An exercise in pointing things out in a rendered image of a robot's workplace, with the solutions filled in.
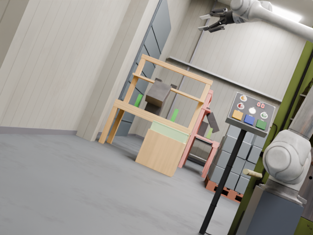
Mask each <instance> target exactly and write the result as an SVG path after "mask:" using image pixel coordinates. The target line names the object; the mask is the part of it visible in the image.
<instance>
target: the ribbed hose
mask: <svg viewBox="0 0 313 235"><path fill-rule="evenodd" d="M312 58H313V51H312V53H311V55H310V58H309V60H308V63H307V65H306V68H305V70H304V72H303V75H302V78H301V80H300V82H299V85H298V87H297V89H296V92H295V95H294V97H293V99H292V102H291V105H290V107H289V109H288V112H287V114H286V117H285V119H284V122H283V124H282V127H281V129H280V131H283V129H284V126H285V124H286V121H287V118H288V117H289V114H290V111H291V109H292V107H293V104H294V101H295V99H296V97H297V94H298V92H299V89H300V87H301V85H302V82H303V79H304V78H305V75H306V72H307V70H308V68H309V65H310V62H311V60H312ZM280 131H279V132H280ZM265 172H266V169H265V168H264V170H263V172H262V178H261V179H260V180H256V181H255V184H254V186H253V189H255V186H256V185H257V186H259V184H264V182H262V180H263V177H264V175H265Z"/></svg>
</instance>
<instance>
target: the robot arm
mask: <svg viewBox="0 0 313 235"><path fill-rule="evenodd" d="M230 7H231V10H230V11H227V8H226V7H224V8H221V9H213V10H211V12H210V13H209V14H206V15H204V16H200V17H199V18H200V19H202V20H204V19H208V18H211V17H219V18H220V19H219V20H218V21H217V22H216V23H214V24H212V25H210V26H203V27H198V29H199V30H200V31H202V30H204V31H207V30H208V31H209V32H210V33H212V32H216V31H219V30H225V26H226V25H227V24H233V23H236V24H240V23H245V22H257V21H265V22H268V23H270V24H273V25H275V26H277V27H279V28H281V29H283V30H285V31H288V32H290V33H292V34H294V35H296V36H299V37H301V38H303V39H305V40H308V41H310V42H312V43H313V28H310V27H308V26H305V25H303V24H300V23H298V22H295V21H293V20H290V19H288V18H286V17H283V16H281V15H278V14H276V13H273V12H272V6H271V3H270V2H268V1H258V0H232V1H231V4H230ZM220 13H223V14H220ZM312 134H313V85H312V87H311V89H310V90H309V92H308V94H307V96H306V98H305V100H304V102H303V103H302V105H301V107H300V109H299V110H298V112H297V114H296V116H295V117H294V119H293V121H292V123H291V125H290V126H289V128H288V130H283V131H280V132H279V133H278V135H277V136H276V137H275V139H274V140H273V141H272V142H271V143H270V145H269V146H268V147H267V148H266V149H265V151H264V154H263V165H264V167H265V169H266V171H267V172H268V173H269V178H268V180H267V182H266V184H265V185H264V184H259V187H261V188H262V189H264V190H265V191H267V192H269V193H272V194H274V195H276V196H279V197H281V198H283V199H286V200H288V201H291V202H293V203H295V204H298V205H300V206H302V204H304V205H305V204H306V203H307V200H305V199H303V198H301V197H300V196H299V195H298V193H299V190H300V188H301V186H302V184H303V182H304V180H305V178H306V175H307V173H308V170H309V167H310V164H311V152H310V150H311V144H310V142H309V139H310V137H311V136H312Z"/></svg>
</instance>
